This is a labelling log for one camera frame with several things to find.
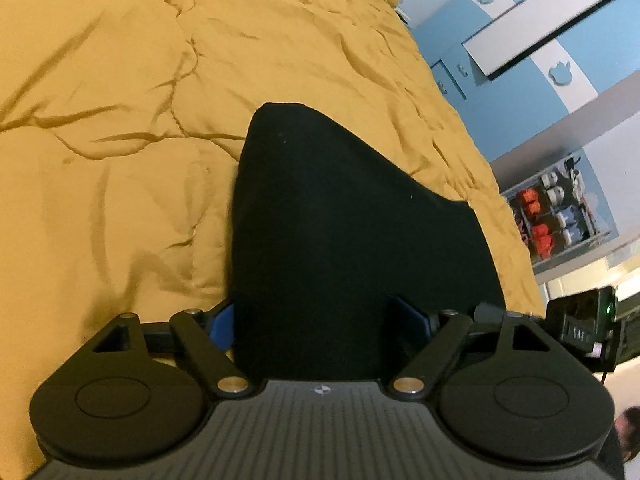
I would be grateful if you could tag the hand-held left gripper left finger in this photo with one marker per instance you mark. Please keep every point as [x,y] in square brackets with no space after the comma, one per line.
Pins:
[223,324]

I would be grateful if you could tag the white board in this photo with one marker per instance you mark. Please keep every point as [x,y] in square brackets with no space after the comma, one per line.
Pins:
[545,22]

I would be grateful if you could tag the yellow bed sheet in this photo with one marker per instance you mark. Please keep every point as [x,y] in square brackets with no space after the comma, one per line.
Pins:
[125,160]

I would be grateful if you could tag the black pants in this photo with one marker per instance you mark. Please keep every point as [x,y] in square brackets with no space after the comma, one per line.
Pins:
[350,240]

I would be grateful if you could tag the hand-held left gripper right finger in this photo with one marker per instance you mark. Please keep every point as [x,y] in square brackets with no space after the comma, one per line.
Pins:
[413,318]

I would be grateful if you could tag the shelf with toy figures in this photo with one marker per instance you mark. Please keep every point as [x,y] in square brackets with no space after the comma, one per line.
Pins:
[555,210]

